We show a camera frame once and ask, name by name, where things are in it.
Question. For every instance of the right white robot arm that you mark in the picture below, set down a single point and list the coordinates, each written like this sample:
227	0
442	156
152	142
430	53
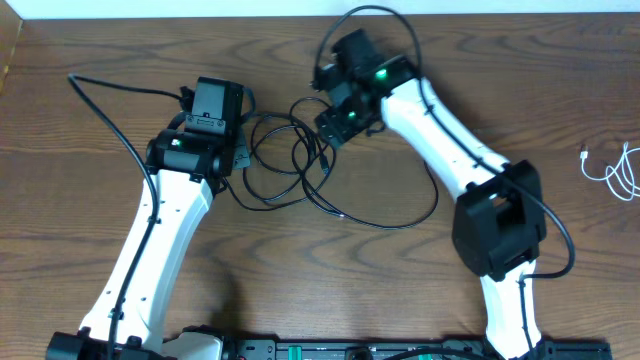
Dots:
496	229

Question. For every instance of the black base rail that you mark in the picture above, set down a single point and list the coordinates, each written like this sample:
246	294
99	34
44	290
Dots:
263	348

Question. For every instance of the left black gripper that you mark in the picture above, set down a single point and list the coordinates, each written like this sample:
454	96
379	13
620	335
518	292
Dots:
244	156

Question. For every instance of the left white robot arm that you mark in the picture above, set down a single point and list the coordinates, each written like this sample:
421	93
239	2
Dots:
183	168

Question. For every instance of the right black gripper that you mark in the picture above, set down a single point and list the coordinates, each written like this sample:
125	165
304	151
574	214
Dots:
336	132

